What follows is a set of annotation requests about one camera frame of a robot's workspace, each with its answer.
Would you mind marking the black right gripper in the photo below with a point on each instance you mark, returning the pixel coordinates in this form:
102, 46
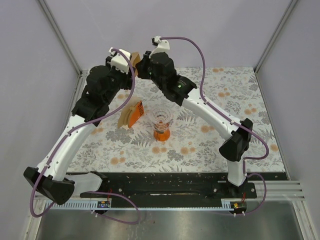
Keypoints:
141, 66

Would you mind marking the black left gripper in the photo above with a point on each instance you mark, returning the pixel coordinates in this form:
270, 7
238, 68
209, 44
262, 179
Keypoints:
127, 78

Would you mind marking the brown paper coffee filter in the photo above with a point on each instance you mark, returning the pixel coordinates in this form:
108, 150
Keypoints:
135, 58

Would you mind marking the orange coffee filter box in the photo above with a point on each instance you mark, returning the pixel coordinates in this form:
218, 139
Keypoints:
131, 113

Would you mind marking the clear glass dripper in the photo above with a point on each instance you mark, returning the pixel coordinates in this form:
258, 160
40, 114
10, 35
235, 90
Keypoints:
160, 114

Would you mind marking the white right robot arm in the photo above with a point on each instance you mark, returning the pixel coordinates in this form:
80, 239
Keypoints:
159, 68

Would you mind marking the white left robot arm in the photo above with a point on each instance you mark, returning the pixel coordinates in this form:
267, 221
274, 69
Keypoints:
103, 82

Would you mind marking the orange glass carafe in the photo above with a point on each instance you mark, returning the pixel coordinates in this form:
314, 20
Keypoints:
161, 131

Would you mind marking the floral patterned tablecloth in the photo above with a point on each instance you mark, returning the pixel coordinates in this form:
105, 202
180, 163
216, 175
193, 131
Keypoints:
193, 145

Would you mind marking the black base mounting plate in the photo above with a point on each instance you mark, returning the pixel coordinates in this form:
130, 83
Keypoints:
134, 185

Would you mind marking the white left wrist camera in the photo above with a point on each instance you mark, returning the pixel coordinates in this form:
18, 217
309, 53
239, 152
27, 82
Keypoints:
118, 61

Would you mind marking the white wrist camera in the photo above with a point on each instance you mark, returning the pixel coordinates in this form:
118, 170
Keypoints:
118, 61
161, 45

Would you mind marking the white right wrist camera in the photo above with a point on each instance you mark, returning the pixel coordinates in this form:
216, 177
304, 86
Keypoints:
161, 45

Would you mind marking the light blue cable duct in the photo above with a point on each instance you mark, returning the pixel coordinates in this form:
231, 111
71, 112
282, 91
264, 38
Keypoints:
151, 202

